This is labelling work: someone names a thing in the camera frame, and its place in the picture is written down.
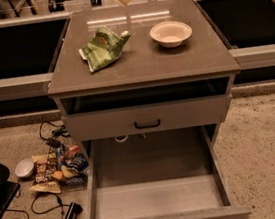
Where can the green jalapeno chip bag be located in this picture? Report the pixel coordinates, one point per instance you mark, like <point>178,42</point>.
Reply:
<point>104,48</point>

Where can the white bowl on counter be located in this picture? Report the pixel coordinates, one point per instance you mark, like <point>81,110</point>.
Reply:
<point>171,34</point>

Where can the closed grey top drawer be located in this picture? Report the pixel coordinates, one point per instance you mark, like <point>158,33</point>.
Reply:
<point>148,118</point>

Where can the blue snack bag on floor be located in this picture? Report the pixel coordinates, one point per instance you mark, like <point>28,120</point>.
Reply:
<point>75,171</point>

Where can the open grey middle drawer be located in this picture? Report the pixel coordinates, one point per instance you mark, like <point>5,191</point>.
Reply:
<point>159,175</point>

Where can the brown snack bag on floor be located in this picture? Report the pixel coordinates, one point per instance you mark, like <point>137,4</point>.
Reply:
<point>43,179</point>

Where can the black power adapter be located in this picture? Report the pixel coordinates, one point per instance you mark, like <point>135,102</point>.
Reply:
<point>53,143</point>

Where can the orange fruit on floor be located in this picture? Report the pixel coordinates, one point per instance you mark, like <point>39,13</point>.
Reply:
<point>58,175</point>

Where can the white bowl on floor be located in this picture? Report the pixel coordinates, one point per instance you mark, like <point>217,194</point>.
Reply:
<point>25,168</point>

